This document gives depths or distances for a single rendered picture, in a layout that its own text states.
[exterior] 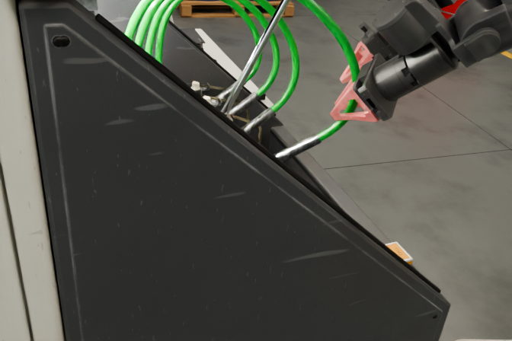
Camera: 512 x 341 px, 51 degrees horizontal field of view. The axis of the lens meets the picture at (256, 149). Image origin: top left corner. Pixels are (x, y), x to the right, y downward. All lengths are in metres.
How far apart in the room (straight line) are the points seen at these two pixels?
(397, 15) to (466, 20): 0.09
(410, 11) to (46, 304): 0.56
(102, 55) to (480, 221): 2.63
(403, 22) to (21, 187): 0.50
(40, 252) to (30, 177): 0.09
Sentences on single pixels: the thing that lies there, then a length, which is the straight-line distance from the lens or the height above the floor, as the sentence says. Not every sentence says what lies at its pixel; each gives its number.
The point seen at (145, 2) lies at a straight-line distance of 0.82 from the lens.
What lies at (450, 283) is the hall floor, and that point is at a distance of 2.52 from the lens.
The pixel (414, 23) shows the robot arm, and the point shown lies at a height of 1.38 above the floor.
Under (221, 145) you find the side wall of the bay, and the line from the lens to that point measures 0.55.
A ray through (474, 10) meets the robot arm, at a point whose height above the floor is 1.40.
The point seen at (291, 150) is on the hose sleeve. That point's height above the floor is 1.14.
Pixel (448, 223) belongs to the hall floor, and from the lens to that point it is 2.89.
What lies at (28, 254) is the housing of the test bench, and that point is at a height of 1.20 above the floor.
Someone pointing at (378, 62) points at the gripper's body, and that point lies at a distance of 0.85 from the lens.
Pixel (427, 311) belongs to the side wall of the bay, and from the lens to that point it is 0.92.
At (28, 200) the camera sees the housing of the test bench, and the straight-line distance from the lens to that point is 0.55.
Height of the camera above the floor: 1.57
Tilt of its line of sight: 29 degrees down
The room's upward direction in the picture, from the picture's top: 5 degrees clockwise
